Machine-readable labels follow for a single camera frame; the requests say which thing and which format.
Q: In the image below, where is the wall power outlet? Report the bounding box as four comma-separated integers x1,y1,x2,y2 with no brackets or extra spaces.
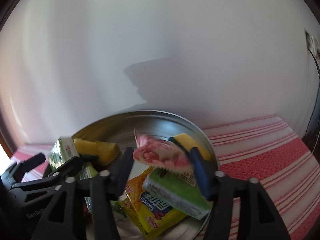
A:
304,29,320,55

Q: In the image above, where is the round metal cookie tin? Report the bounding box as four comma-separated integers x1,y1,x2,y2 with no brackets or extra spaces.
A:
71,109,220,240

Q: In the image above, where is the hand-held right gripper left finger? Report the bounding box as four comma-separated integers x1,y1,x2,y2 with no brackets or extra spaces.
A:
30,146,135,240

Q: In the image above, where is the dark object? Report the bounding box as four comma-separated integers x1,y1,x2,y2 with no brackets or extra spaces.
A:
301,130,316,153

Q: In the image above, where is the red striped tablecloth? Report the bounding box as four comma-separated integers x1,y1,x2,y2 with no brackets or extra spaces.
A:
10,114,320,240

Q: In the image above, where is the large plain yellow sponge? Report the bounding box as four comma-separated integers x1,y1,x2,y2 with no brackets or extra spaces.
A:
95,141,120,166

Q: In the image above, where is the green and white tissue pack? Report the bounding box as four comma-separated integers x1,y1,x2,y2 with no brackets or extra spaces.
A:
142,166,213,220

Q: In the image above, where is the green leaf print tissue pack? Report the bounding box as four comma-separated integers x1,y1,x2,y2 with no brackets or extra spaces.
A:
49,137,80,172

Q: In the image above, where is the yellow snack packet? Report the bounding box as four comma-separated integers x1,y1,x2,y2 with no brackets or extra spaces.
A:
117,166,188,239

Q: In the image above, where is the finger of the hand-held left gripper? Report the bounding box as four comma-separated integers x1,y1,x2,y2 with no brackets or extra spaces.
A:
47,156,84,181
7,153,47,181

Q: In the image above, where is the yellow sponge with speckled top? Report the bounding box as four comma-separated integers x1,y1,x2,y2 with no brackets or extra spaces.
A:
169,133,212,161

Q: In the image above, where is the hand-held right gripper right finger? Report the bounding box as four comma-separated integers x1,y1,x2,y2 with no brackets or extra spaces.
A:
189,147,292,240

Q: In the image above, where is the black cable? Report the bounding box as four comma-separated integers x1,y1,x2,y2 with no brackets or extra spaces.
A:
302,49,320,140

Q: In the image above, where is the pink floral tissue pack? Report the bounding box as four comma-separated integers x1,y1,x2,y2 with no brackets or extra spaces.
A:
133,127,194,174

